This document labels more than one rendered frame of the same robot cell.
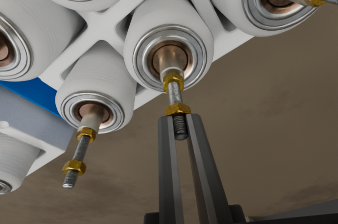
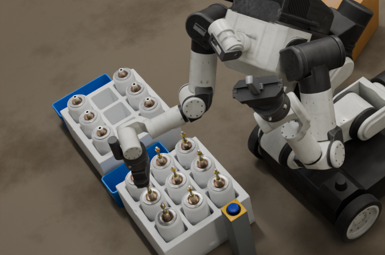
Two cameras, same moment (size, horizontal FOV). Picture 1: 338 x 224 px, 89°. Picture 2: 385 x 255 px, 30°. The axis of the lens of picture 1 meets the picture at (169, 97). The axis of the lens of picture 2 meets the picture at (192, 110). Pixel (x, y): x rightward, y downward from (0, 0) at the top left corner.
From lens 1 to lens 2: 2.62 m
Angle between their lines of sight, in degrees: 51
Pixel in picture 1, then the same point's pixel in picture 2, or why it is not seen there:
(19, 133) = not seen: hidden behind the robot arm
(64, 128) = (107, 168)
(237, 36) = (152, 228)
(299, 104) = not seen: outside the picture
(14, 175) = (102, 142)
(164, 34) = (158, 194)
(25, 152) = (107, 148)
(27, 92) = not seen: hidden behind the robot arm
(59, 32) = (160, 176)
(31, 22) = (164, 171)
